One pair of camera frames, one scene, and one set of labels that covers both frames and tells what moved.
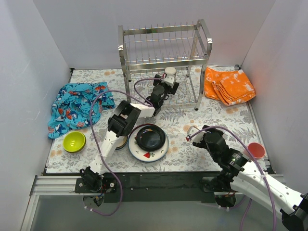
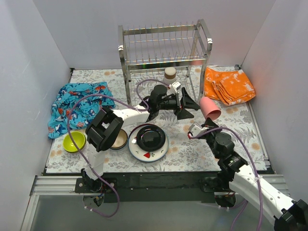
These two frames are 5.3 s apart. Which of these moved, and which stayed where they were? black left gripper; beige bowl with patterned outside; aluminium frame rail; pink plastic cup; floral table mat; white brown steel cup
Moved: pink plastic cup; black left gripper
Stayed: white brown steel cup; floral table mat; beige bowl with patterned outside; aluminium frame rail
